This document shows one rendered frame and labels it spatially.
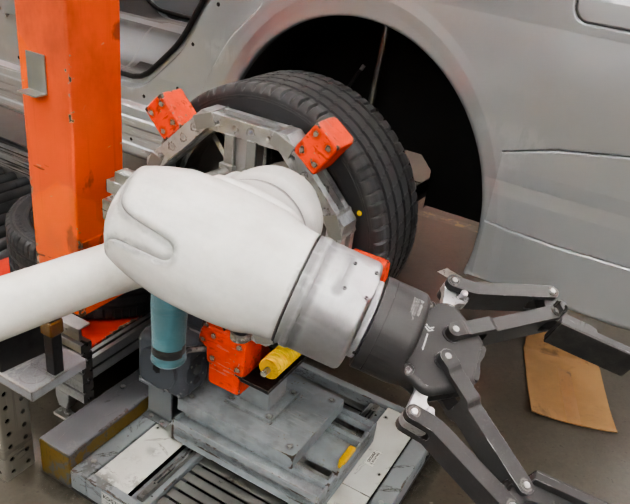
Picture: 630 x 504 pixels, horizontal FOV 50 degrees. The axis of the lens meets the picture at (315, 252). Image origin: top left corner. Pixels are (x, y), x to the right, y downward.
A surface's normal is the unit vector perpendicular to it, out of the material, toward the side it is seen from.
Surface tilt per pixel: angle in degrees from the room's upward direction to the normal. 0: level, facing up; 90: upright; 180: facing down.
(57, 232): 90
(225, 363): 90
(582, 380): 1
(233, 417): 0
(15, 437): 90
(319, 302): 63
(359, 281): 26
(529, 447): 0
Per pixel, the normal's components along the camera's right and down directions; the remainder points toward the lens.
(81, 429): 0.11, -0.88
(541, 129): -0.50, 0.36
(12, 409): 0.86, 0.33
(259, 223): 0.32, -0.59
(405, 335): 0.00, -0.13
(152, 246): -0.29, 0.16
